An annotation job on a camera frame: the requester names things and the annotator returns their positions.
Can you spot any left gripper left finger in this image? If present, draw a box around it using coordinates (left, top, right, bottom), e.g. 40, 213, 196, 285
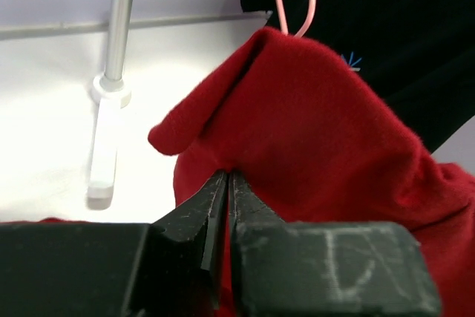
1, 172, 226, 316

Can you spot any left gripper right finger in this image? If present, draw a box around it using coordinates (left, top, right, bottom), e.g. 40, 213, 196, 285
229, 173, 442, 316

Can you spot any red t shirt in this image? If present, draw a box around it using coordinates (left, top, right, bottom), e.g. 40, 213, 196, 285
36, 26, 475, 317

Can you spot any black t shirt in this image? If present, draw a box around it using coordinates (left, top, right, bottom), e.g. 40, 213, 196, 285
240, 0, 474, 154

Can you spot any white clothes rack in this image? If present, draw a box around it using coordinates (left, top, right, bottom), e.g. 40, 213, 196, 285
87, 0, 133, 209

